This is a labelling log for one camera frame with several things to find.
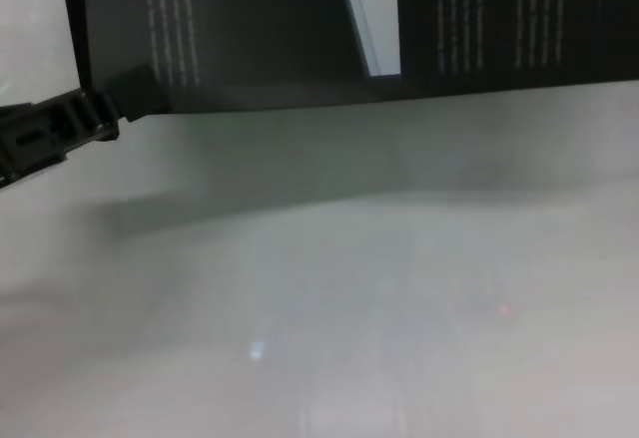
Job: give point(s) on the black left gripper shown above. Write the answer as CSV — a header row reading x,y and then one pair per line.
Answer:
x,y
35,133

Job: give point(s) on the black company introduction poster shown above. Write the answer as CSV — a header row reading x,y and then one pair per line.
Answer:
x,y
349,34

